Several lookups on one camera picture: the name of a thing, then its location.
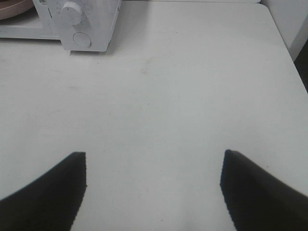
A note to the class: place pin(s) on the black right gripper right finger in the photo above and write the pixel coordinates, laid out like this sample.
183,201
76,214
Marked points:
258,201

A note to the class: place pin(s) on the white microwave oven body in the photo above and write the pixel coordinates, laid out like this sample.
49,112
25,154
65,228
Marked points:
44,21

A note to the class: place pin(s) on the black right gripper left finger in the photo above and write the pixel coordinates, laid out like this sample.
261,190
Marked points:
49,203

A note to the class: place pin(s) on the pink round plate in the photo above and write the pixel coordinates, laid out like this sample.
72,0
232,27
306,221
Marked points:
11,8

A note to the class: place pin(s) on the lower white microwave knob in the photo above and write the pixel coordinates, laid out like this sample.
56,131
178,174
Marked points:
71,13

